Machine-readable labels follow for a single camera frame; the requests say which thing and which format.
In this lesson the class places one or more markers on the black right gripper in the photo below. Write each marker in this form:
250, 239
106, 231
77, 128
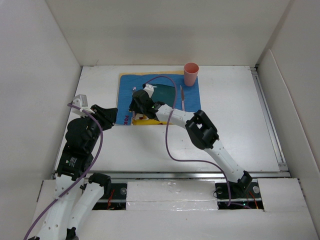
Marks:
133, 106

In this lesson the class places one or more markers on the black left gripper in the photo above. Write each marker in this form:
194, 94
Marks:
108, 116

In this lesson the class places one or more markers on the dark teal square plate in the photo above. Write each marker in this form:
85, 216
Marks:
164, 93

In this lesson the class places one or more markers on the knife with pink handle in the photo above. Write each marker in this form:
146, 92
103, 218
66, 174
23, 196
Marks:
182, 98

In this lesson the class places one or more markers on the blue Pikachu cloth placemat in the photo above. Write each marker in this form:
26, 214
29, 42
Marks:
174, 79

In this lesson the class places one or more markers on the pink plastic cup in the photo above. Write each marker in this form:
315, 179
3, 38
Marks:
191, 70

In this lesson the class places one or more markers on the fork with pink handle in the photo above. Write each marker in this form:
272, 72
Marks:
133, 112

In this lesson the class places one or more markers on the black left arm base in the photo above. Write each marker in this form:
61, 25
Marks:
117, 190

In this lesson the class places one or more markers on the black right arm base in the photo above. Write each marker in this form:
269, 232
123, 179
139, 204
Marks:
221, 191

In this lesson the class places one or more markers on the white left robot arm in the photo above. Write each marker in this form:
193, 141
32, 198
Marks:
74, 199

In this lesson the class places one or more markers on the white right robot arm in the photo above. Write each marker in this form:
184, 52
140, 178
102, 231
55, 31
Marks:
202, 133

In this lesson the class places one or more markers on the white foam front panel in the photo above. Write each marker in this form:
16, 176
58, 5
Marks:
183, 210

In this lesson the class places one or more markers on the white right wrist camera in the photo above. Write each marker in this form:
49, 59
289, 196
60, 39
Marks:
150, 89

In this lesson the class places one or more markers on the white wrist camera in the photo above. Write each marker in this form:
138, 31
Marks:
150, 89
81, 102

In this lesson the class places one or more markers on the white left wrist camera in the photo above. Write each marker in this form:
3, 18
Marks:
81, 102

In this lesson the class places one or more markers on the aluminium table edge rail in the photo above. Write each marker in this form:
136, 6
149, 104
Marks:
189, 175

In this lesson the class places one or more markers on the aluminium right side rail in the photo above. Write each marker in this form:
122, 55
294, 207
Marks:
282, 164

